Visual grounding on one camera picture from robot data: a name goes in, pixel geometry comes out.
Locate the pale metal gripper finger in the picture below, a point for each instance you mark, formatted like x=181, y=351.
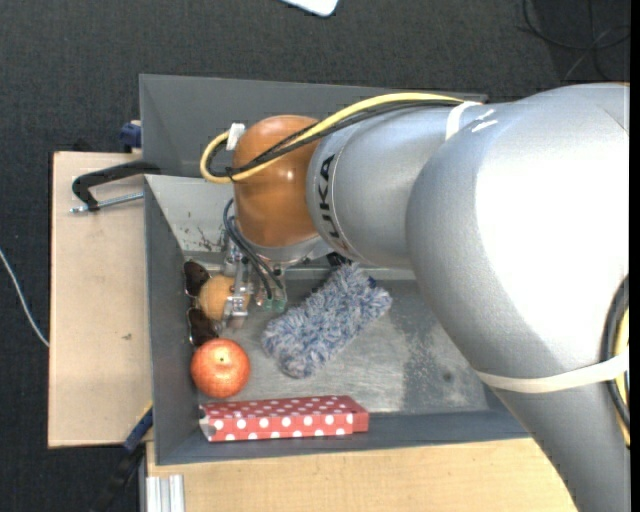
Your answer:
x=238, y=312

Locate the small yellow-orange ball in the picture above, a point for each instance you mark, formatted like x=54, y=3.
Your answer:
x=214, y=298

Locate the red apple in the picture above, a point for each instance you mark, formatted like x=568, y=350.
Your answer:
x=220, y=368

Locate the blue and white fluffy cloth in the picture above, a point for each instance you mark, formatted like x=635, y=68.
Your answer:
x=325, y=322

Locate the red box with white dots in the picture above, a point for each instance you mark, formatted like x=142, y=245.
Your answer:
x=280, y=419

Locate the grey metal bin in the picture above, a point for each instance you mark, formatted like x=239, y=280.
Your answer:
x=360, y=360

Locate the pale flat board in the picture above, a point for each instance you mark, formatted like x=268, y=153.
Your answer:
x=100, y=310

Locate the black cylinder on white bracket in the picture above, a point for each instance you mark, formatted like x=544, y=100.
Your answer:
x=338, y=259

